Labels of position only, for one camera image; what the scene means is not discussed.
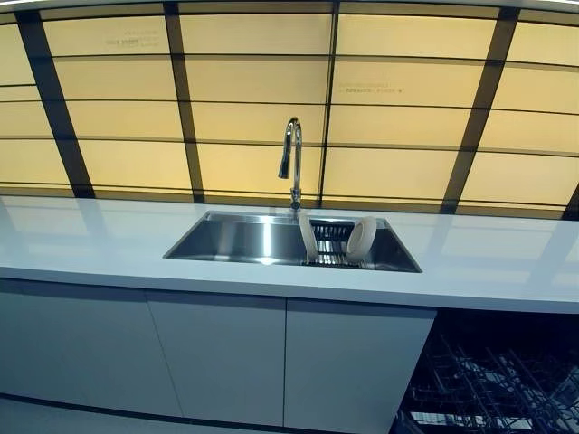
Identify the cream ceramic plate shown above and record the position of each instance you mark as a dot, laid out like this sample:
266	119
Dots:
306	239
367	235

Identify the built-in dishwasher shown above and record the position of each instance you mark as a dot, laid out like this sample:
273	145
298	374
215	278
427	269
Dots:
506	325

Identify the black roll-up drying rack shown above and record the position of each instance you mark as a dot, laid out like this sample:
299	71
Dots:
332	246

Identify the stainless steel sink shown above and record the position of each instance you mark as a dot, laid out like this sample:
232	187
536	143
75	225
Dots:
235	239

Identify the chrome gooseneck faucet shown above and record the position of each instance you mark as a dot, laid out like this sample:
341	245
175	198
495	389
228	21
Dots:
296	153

